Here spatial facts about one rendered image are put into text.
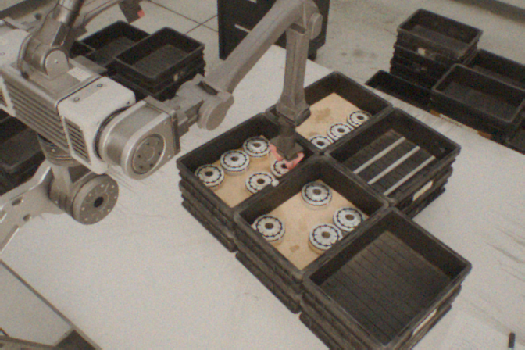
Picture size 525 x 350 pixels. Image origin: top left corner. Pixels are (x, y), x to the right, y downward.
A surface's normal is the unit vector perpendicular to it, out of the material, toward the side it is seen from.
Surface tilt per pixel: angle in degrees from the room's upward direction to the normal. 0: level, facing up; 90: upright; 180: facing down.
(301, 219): 0
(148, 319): 0
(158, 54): 0
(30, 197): 90
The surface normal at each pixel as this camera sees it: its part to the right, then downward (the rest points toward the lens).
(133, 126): 0.02, -0.72
